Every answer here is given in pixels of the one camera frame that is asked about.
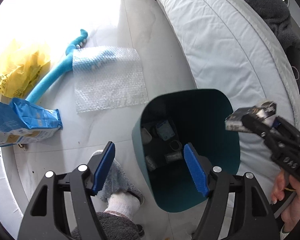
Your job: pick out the bubble wrap sheet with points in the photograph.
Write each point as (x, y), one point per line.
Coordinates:
(110, 85)

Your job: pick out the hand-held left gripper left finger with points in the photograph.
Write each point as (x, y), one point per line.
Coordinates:
(103, 168)

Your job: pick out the yellow plastic bag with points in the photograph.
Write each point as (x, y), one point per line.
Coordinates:
(15, 72)

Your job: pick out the small blue packet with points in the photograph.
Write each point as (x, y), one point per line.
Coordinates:
(165, 130)

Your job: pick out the grey fluffy slipper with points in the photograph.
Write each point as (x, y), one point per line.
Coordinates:
(115, 180)

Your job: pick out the person's grey fleece trouser leg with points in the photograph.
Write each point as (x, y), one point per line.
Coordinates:
(115, 226)

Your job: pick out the blue paper packet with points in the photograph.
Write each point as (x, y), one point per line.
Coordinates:
(27, 120)

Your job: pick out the teal trash bin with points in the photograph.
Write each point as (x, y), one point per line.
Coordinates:
(210, 120)

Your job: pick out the person's white socked foot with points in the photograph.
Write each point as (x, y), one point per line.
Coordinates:
(122, 205)

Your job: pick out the bed with pale mattress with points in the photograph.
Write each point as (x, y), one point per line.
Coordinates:
(215, 42)

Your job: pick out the dark grey fleece blanket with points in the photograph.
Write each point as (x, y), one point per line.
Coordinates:
(277, 12)

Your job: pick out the black cardboard box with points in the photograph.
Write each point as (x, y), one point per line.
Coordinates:
(240, 117)

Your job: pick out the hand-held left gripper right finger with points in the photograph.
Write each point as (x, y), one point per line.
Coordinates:
(196, 173)

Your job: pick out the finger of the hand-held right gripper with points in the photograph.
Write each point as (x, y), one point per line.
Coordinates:
(281, 125)
(255, 126)

